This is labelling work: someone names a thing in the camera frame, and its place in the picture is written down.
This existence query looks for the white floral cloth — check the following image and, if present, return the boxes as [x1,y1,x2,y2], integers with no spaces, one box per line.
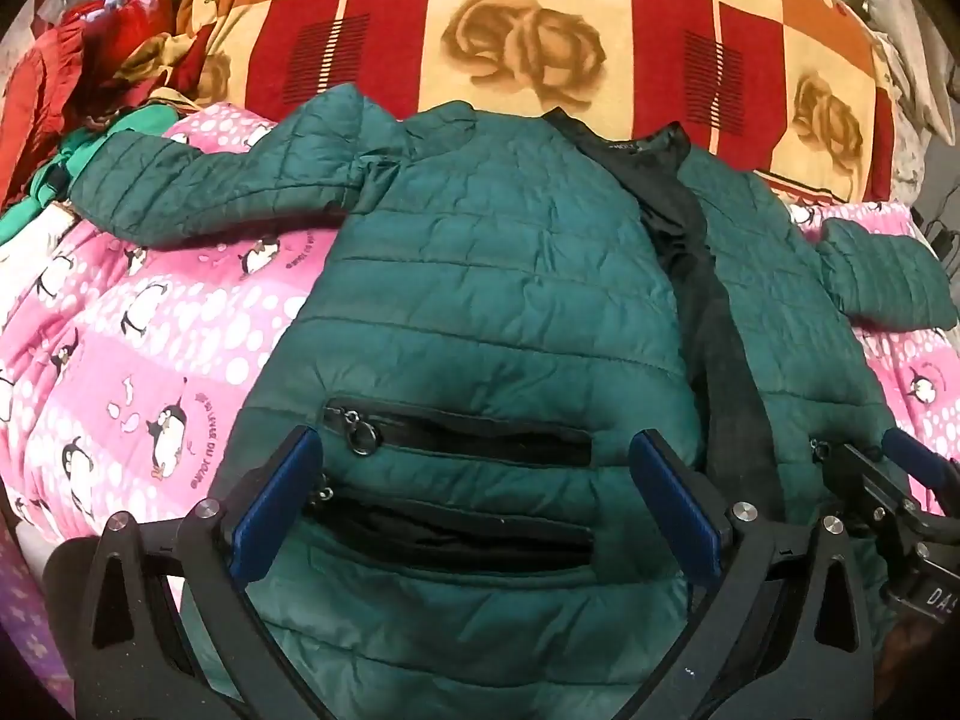
[862,0,960,205]

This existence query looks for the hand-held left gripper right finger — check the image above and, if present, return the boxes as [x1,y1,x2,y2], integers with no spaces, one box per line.
[628,428,880,720]

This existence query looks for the green quilted jacket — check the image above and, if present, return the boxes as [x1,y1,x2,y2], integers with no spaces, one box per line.
[67,82,957,720]

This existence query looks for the pile of red clothes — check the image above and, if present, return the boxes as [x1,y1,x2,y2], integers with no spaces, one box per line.
[0,0,226,207]

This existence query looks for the purple patterned sheet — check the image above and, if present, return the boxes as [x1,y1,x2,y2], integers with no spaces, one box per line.
[0,521,80,695]

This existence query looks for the red yellow rose blanket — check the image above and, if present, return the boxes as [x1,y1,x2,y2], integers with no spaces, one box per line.
[176,0,899,205]

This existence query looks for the pink penguin print blanket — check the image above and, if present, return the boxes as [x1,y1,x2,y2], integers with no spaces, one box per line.
[0,101,960,695]

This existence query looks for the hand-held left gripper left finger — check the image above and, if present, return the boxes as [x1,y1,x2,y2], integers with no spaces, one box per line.
[81,424,332,720]

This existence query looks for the bright green garment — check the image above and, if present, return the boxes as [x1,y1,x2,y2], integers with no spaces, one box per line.
[0,105,177,245]

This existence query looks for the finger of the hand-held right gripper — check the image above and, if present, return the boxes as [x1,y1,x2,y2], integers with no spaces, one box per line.
[882,427,960,520]
[814,439,927,548]

